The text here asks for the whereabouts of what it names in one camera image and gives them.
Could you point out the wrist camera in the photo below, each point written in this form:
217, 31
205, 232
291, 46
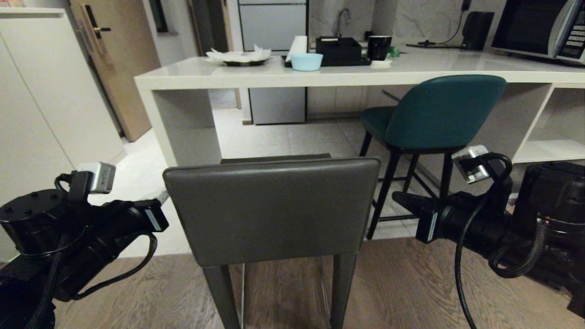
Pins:
470, 165
98, 177

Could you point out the green bar stool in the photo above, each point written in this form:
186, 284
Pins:
438, 114

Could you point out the dark plate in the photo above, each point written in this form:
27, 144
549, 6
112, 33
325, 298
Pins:
244, 63

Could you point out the black tray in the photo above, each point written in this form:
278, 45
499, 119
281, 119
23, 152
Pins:
347, 63

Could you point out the grey bar stool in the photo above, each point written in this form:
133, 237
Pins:
274, 210

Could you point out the light blue bowl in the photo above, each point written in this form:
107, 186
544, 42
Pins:
306, 61

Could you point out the white paper roll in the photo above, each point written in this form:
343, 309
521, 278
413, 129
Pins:
297, 45

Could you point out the black cup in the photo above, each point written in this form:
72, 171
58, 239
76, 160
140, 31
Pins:
378, 48

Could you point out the green small object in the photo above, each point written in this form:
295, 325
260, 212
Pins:
394, 52

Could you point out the brown wooden door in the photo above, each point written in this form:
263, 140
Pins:
128, 68

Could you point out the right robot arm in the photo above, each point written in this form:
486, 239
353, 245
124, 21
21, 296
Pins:
550, 192

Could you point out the black box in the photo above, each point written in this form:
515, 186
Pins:
340, 48

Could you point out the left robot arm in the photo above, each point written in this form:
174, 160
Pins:
27, 219

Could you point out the chrome faucet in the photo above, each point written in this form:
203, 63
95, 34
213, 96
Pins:
343, 18

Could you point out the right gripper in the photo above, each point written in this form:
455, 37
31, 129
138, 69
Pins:
470, 226

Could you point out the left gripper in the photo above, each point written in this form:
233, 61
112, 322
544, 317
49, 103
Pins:
123, 224

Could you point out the white tall cabinet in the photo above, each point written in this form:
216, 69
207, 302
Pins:
41, 100

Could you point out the silver microwave oven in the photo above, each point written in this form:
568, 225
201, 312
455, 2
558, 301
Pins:
525, 27

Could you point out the white crumpled napkin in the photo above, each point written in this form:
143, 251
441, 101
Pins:
237, 55

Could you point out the white kitchen counter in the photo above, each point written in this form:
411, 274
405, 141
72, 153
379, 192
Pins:
205, 74

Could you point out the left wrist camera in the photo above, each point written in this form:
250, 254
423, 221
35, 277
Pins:
98, 177

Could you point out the silver refrigerator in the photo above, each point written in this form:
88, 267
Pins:
274, 27

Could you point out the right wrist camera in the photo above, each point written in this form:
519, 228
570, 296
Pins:
470, 165

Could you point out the black speaker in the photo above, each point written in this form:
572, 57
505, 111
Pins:
477, 29

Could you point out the white saucer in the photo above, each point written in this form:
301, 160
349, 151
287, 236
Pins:
381, 63

